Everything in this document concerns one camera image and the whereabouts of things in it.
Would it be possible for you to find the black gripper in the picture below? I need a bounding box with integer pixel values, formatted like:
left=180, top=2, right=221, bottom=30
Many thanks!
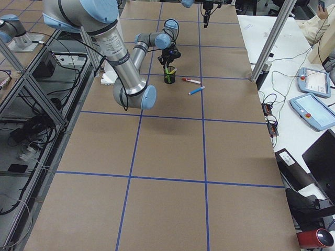
left=203, top=2, right=213, bottom=28
left=158, top=51, right=172, bottom=68

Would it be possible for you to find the red marker pen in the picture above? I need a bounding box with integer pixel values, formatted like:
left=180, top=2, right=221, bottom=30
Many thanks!
left=182, top=77, right=201, bottom=84

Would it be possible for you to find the blue marker pen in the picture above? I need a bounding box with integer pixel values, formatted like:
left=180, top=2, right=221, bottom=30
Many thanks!
left=188, top=86, right=205, bottom=95

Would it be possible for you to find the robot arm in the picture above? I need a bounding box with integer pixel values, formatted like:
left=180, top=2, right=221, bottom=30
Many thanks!
left=43, top=0, right=179, bottom=110
left=178, top=0, right=224, bottom=28

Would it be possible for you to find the black mesh pen cup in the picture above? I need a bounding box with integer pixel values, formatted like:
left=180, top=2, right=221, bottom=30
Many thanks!
left=164, top=66, right=176, bottom=84

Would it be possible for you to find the seated person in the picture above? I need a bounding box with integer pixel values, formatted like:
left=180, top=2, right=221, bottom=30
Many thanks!
left=296, top=3, right=334, bottom=45

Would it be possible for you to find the upper teach pendant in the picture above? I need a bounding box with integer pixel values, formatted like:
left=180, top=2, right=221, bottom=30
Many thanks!
left=297, top=67, right=331, bottom=98

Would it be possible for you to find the teach pendant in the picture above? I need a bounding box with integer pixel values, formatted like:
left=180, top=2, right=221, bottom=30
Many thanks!
left=297, top=67, right=331, bottom=98
left=289, top=93, right=334, bottom=131

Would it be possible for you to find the lower teach pendant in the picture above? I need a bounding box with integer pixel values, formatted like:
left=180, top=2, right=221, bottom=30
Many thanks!
left=289, top=93, right=334, bottom=131

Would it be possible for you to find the black monitor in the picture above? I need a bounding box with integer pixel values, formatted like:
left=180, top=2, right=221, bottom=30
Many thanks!
left=302, top=129, right=334, bottom=202

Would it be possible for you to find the red cylinder speaker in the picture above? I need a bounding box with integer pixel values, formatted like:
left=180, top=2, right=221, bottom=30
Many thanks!
left=296, top=229, right=334, bottom=249

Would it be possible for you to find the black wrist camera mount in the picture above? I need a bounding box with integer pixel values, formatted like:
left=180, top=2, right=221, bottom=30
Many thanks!
left=168, top=48, right=181, bottom=61

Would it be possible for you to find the white pedestal column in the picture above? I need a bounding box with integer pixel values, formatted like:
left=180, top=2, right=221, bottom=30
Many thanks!
left=100, top=61, right=118, bottom=85

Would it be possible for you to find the aluminium frame post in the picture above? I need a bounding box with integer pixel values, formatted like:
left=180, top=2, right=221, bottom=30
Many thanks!
left=249, top=0, right=297, bottom=83

